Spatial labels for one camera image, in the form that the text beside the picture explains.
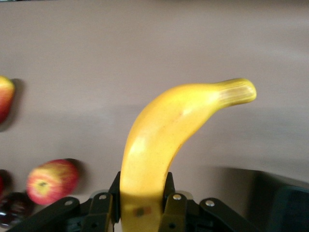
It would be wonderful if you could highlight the red yellow mango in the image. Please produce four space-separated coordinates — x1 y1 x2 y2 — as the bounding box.
0 75 16 124

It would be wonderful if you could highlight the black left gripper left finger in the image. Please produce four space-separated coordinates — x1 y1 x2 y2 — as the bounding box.
6 171 122 232

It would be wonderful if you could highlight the red yellow apple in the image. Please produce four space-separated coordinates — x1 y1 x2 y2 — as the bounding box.
26 159 80 206

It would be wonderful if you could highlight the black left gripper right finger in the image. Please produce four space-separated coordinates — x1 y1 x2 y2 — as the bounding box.
158 172 262 232

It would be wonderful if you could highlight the yellow banana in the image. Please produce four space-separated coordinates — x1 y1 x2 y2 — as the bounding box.
119 77 257 232

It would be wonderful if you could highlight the black rectangular plastic box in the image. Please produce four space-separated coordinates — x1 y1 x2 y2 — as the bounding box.
238 168 309 232

